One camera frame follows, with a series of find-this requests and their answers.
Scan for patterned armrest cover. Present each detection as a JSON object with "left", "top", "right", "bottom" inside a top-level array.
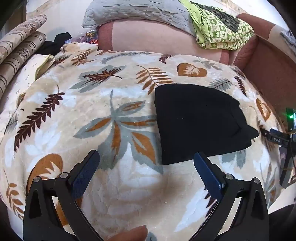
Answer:
[{"left": 268, "top": 23, "right": 296, "bottom": 62}]

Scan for black pants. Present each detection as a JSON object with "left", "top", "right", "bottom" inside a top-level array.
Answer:
[{"left": 154, "top": 83, "right": 259, "bottom": 165}]

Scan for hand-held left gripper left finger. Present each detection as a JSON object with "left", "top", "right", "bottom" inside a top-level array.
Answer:
[{"left": 23, "top": 150, "right": 105, "bottom": 241}]

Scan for colourful snack packets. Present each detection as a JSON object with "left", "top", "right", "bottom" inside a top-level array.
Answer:
[{"left": 65, "top": 30, "right": 100, "bottom": 45}]

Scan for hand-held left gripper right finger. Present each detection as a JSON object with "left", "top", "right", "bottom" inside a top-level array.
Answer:
[{"left": 194, "top": 151, "right": 270, "bottom": 241}]

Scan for black cloth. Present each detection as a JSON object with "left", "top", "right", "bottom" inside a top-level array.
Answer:
[{"left": 39, "top": 32, "right": 73, "bottom": 56}]

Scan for green patterned cloth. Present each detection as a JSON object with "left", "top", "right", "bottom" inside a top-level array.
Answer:
[{"left": 179, "top": 0, "right": 255, "bottom": 51}]

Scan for grey quilted blanket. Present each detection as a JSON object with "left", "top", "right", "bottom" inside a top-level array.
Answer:
[{"left": 82, "top": 0, "right": 197, "bottom": 36}]

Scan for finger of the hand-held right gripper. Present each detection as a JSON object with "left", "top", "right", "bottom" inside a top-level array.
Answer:
[{"left": 259, "top": 127, "right": 290, "bottom": 146}]

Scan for leaf print fleece blanket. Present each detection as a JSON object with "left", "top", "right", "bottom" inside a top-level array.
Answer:
[{"left": 0, "top": 43, "right": 284, "bottom": 241}]

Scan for dark grey textured cloth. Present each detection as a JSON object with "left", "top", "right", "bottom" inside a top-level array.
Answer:
[{"left": 190, "top": 1, "right": 241, "bottom": 33}]

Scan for person's left hand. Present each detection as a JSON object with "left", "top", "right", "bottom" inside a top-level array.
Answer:
[{"left": 107, "top": 226, "right": 148, "bottom": 241}]

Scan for cream printed sheet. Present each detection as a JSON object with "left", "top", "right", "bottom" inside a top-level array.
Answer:
[{"left": 6, "top": 54, "right": 56, "bottom": 102}]

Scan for pink bolster cushion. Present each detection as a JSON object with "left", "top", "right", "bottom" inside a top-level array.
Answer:
[{"left": 98, "top": 19, "right": 234, "bottom": 65}]

